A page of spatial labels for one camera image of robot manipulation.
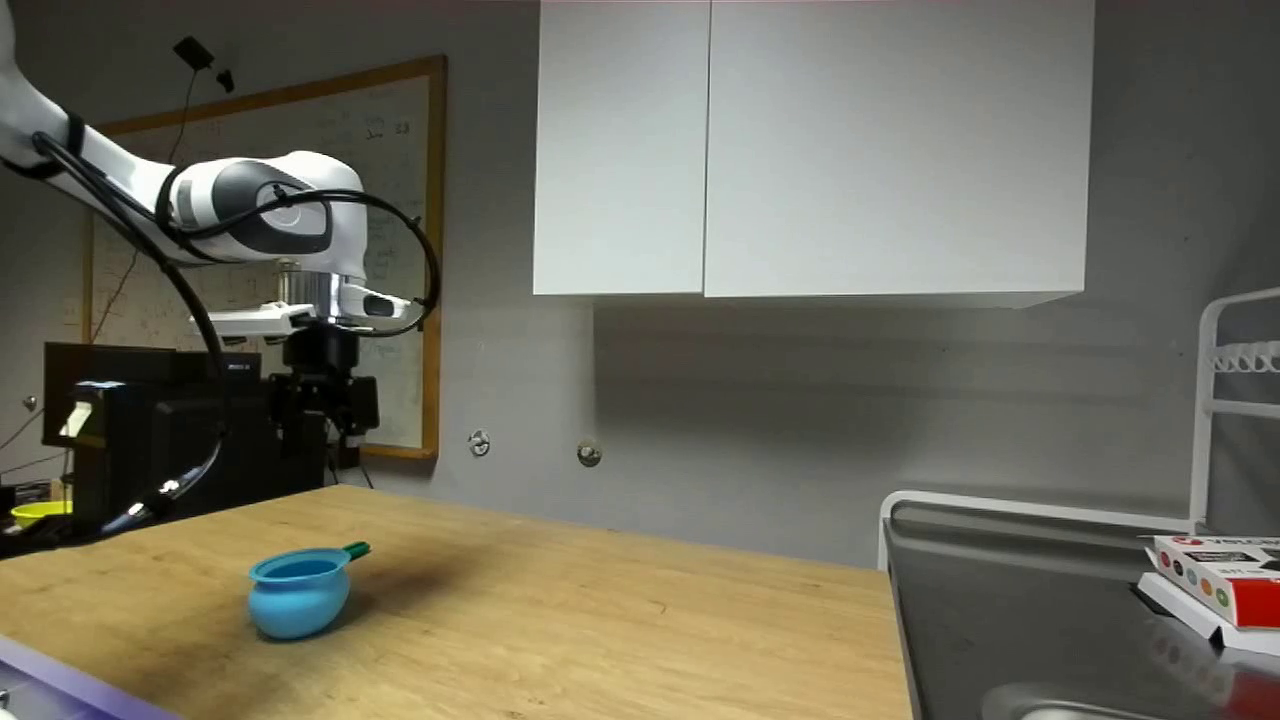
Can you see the red white box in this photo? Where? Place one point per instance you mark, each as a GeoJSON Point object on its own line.
{"type": "Point", "coordinates": [1219, 584]}

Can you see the round silver wall knob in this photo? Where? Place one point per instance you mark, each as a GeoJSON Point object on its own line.
{"type": "Point", "coordinates": [588, 452]}

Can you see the white wall cabinet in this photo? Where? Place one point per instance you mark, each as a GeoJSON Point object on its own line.
{"type": "Point", "coordinates": [812, 151]}

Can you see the white wire rack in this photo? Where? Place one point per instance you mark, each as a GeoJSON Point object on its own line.
{"type": "Point", "coordinates": [1210, 405]}

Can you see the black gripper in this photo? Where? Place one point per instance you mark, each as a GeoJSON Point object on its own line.
{"type": "Point", "coordinates": [323, 392]}

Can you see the blue bowl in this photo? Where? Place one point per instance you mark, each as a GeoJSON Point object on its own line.
{"type": "Point", "coordinates": [298, 595]}

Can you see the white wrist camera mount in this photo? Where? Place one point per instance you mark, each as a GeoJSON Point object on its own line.
{"type": "Point", "coordinates": [323, 303]}

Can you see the small black wall camera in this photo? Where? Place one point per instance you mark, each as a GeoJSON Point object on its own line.
{"type": "Point", "coordinates": [199, 57]}

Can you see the black equipment box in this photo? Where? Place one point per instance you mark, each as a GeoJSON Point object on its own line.
{"type": "Point", "coordinates": [153, 425]}

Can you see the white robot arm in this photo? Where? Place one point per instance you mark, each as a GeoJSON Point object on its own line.
{"type": "Point", "coordinates": [298, 211]}

